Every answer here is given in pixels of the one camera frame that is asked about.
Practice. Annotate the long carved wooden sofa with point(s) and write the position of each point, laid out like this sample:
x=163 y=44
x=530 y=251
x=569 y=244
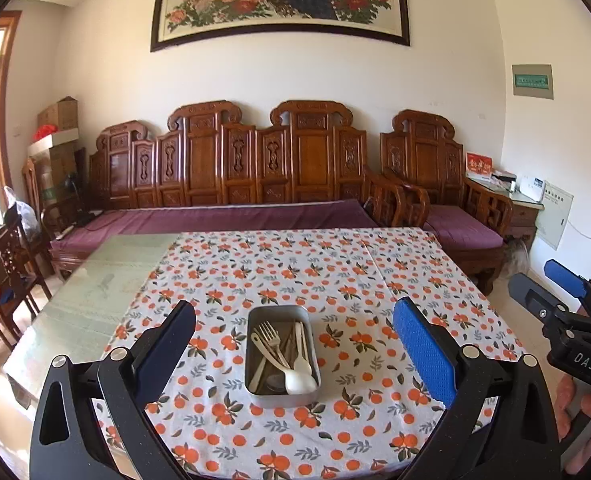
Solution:
x=205 y=155

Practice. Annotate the carved wooden armchair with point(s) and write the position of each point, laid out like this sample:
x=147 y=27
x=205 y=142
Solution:
x=425 y=155

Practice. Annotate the person's right hand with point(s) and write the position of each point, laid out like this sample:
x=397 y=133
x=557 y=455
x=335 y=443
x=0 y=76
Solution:
x=565 y=407

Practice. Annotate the grey wall box green label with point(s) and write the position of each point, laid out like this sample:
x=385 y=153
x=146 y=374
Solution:
x=533 y=81

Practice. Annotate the orange print tablecloth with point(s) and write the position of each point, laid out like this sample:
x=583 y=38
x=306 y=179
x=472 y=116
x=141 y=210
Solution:
x=225 y=270

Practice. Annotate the black item on sofa cushion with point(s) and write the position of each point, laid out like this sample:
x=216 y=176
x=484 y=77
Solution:
x=88 y=217

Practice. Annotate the white plastic spoon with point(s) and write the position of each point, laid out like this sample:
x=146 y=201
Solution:
x=303 y=366
x=299 y=384

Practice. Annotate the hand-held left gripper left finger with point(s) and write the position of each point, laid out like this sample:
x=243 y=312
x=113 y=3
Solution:
x=163 y=357

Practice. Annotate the black desk lamp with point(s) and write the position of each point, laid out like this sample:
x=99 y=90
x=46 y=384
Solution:
x=71 y=185

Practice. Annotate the large brown cardboard box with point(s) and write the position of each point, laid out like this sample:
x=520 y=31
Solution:
x=58 y=170

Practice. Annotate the red decoration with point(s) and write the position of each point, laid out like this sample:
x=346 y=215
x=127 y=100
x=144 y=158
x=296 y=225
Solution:
x=44 y=132

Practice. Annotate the white plastic bag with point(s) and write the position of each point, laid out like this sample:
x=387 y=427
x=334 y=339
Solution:
x=25 y=212

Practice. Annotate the framed floral painting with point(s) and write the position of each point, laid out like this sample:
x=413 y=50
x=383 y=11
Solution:
x=275 y=5

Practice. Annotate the small cardboard box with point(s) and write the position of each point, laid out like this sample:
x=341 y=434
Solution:
x=60 y=112

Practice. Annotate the red box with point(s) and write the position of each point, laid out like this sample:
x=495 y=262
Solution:
x=479 y=165

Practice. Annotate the white wall panel door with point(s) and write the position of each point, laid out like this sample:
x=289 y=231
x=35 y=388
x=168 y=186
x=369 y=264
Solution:
x=553 y=215

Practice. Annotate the white tabletop device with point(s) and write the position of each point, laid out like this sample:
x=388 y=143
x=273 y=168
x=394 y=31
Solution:
x=530 y=187

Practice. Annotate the metal tray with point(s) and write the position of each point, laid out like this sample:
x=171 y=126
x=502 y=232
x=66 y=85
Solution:
x=275 y=400

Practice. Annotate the purple armchair cushion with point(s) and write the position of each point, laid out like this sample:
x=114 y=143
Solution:
x=463 y=225

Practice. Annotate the wooden side table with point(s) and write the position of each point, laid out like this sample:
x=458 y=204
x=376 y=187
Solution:
x=523 y=215

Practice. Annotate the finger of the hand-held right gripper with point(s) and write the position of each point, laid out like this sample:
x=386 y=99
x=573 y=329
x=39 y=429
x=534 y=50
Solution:
x=565 y=276
x=530 y=291

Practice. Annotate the white and black flat box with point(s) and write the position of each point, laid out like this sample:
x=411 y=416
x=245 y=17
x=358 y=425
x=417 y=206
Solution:
x=503 y=176

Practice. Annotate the cream plastic fork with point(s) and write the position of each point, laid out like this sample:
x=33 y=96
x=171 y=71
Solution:
x=264 y=334

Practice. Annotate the grey fluffy duster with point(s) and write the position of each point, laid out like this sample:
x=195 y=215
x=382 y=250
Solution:
x=516 y=260

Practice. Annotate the metal smiley face spoon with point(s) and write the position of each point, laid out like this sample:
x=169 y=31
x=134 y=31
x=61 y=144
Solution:
x=277 y=384

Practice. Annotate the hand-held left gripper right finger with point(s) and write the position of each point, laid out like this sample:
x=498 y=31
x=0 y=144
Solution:
x=425 y=350

